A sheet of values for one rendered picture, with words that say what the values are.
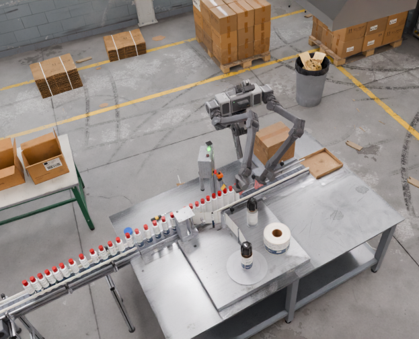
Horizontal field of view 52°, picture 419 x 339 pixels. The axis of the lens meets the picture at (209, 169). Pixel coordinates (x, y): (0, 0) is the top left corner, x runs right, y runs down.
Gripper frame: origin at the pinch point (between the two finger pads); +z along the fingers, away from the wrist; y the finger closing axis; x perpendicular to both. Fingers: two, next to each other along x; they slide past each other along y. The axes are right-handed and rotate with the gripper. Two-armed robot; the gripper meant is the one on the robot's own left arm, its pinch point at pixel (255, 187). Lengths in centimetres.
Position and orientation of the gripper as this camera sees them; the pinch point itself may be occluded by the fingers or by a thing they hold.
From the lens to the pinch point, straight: 368.3
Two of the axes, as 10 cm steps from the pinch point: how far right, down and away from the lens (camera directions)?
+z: -5.0, 7.8, 3.7
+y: 4.6, 6.0, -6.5
